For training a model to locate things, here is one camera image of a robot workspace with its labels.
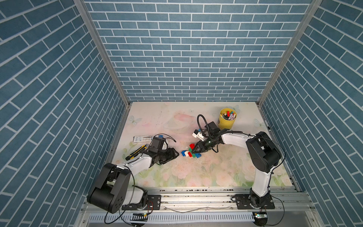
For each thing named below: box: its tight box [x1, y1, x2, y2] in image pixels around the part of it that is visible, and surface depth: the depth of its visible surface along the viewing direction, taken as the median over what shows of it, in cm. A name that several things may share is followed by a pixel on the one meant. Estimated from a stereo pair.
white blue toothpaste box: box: [132, 135, 153, 143], surface depth 98 cm
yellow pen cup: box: [218, 107, 237, 131], surface depth 99 cm
